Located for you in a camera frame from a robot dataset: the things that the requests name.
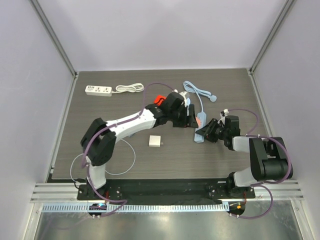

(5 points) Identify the white slotted cable duct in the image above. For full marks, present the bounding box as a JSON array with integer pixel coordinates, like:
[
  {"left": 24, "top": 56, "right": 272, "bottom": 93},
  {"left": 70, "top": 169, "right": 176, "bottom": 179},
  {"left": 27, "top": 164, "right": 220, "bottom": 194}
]
[{"left": 42, "top": 202, "right": 229, "bottom": 214}]

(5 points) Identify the aluminium frame rail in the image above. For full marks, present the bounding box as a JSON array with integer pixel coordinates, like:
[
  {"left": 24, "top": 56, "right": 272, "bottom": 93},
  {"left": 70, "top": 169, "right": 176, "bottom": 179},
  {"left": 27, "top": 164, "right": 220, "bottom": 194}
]
[{"left": 30, "top": 179, "right": 304, "bottom": 206}]

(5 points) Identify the blue power strip cord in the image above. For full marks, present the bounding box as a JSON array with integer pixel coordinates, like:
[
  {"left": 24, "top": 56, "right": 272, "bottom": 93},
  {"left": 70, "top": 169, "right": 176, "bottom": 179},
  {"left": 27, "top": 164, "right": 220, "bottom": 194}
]
[{"left": 182, "top": 80, "right": 218, "bottom": 113}]

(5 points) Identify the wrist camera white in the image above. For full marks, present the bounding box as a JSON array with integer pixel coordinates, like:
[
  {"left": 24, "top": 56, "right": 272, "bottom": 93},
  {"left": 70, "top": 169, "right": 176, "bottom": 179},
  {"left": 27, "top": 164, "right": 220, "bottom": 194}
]
[
  {"left": 218, "top": 108, "right": 229, "bottom": 125},
  {"left": 173, "top": 89, "right": 191, "bottom": 108}
]

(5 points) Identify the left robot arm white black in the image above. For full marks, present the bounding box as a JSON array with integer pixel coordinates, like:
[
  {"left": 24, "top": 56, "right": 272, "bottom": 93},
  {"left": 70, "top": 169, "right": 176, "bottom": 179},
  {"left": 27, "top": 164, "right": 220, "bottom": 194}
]
[{"left": 80, "top": 91, "right": 198, "bottom": 200}]

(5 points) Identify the red cube socket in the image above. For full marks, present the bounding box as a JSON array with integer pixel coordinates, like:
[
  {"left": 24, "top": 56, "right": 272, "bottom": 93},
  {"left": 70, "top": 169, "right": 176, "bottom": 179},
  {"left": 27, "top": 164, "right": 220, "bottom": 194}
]
[{"left": 153, "top": 95, "right": 166, "bottom": 106}]

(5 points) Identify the white power strip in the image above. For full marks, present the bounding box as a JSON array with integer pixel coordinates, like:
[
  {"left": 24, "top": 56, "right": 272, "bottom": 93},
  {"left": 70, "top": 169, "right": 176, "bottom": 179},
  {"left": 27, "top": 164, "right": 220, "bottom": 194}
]
[{"left": 84, "top": 85, "right": 112, "bottom": 97}]

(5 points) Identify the purple cable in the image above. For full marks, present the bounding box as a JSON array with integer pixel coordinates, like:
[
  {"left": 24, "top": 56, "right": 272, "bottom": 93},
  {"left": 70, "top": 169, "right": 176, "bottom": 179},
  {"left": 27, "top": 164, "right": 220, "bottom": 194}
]
[
  {"left": 81, "top": 82, "right": 178, "bottom": 218},
  {"left": 224, "top": 108, "right": 294, "bottom": 220}
]

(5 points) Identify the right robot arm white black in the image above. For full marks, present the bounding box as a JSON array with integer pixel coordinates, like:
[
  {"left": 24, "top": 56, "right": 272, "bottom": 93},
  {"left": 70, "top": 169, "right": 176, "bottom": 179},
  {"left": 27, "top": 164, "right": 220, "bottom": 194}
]
[{"left": 195, "top": 115, "right": 294, "bottom": 198}]

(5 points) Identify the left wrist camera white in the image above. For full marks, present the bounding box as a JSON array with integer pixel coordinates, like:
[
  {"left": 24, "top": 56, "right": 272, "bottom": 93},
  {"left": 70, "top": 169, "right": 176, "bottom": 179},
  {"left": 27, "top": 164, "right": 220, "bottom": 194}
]
[{"left": 173, "top": 89, "right": 191, "bottom": 108}]

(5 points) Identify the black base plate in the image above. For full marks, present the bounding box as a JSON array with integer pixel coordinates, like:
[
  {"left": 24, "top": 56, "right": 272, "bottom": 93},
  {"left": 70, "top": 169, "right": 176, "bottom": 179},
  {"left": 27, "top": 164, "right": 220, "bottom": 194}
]
[{"left": 74, "top": 177, "right": 256, "bottom": 205}]

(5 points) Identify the white charger plug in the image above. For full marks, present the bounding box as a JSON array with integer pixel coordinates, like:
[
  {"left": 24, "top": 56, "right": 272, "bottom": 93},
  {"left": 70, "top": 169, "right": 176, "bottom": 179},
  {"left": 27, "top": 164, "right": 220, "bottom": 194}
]
[{"left": 148, "top": 135, "right": 163, "bottom": 148}]

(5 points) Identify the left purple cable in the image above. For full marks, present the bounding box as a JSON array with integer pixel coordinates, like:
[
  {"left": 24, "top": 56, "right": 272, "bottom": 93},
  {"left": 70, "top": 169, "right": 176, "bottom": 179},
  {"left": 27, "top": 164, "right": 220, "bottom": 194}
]
[{"left": 81, "top": 82, "right": 178, "bottom": 218}]

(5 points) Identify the white coiled power cord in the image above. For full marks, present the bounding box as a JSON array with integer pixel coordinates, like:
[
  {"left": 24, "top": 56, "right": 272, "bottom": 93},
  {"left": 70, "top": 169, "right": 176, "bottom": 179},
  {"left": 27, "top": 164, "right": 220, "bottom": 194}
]
[{"left": 111, "top": 83, "right": 145, "bottom": 94}]

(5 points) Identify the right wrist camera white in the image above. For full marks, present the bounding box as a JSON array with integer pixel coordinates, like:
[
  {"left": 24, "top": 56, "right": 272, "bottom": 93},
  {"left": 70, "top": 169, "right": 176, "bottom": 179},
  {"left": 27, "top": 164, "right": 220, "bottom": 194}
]
[{"left": 218, "top": 108, "right": 229, "bottom": 125}]

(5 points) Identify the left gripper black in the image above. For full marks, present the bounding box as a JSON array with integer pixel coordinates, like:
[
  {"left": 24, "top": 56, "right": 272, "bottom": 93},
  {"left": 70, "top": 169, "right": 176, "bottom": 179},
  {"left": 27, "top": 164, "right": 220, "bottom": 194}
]
[{"left": 168, "top": 104, "right": 199, "bottom": 129}]

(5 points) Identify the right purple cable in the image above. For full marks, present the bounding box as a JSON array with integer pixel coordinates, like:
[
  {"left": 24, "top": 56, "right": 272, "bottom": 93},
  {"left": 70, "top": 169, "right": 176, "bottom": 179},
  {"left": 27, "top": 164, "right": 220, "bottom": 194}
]
[{"left": 224, "top": 108, "right": 294, "bottom": 220}]

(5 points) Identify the blue long power strip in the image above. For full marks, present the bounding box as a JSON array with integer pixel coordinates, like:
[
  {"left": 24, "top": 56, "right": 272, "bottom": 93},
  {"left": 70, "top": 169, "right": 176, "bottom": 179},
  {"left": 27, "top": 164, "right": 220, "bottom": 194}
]
[{"left": 194, "top": 111, "right": 207, "bottom": 144}]

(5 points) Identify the pink charger plug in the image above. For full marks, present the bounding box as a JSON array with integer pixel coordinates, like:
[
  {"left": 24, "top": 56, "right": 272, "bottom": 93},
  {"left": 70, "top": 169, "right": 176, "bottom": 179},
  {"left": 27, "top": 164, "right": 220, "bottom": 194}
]
[{"left": 195, "top": 117, "right": 202, "bottom": 128}]

